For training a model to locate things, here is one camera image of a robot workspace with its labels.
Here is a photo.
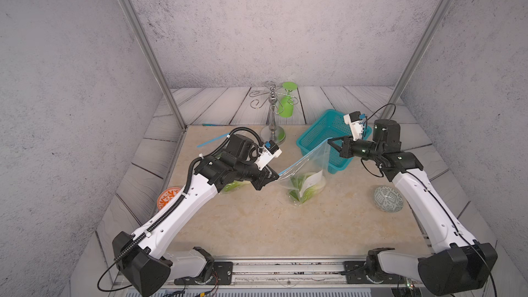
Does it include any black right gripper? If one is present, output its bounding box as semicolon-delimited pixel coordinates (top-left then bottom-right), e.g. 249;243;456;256
329;135;384;164

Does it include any chinese cabbage dark green leafy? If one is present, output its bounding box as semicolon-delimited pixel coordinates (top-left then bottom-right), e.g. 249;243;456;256
221;180;251;194

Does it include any clear zipper bag blue seal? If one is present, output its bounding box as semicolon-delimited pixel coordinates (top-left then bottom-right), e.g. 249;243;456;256
197;133;230;148

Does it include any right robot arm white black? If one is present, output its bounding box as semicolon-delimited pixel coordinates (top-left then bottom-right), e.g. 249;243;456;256
328;112;498;296

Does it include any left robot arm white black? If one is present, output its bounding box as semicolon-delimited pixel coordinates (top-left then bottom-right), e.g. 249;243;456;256
112;127;282;296

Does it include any teal plastic basket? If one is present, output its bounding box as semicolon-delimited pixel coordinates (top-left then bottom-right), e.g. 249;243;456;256
291;109;372;174

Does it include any green plastic cup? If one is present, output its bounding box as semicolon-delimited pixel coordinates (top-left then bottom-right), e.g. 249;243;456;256
279;82;298;118

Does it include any silver metal cup stand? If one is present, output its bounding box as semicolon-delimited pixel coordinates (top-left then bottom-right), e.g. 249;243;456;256
249;81;286;144

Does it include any orange patterned bowl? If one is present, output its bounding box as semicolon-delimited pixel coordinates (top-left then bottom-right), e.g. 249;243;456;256
156;186;182;210

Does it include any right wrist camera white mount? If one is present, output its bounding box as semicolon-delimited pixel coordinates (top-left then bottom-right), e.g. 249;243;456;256
343;111;367;141

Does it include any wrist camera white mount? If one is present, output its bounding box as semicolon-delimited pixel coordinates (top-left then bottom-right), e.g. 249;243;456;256
343;111;367;141
255;140;282;171

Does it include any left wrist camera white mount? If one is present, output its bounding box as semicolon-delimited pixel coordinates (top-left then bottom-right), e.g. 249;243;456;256
255;140;282;171

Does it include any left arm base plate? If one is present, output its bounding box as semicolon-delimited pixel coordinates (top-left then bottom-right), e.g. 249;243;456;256
173;261;234;287

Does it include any right aluminium corner post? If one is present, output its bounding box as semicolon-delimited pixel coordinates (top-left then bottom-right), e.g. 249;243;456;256
388;0;454;105

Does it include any aluminium corner post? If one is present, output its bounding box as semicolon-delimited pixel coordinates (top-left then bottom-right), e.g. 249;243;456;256
118;0;187;131
388;0;454;105

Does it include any aluminium rail frame front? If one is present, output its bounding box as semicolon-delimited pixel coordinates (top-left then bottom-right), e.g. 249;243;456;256
108;257;473;297

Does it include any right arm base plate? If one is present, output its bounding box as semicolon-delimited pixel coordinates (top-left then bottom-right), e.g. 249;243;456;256
338;261;405;285

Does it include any left aluminium corner post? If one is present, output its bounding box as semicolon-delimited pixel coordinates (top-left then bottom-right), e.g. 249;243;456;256
118;0;187;131

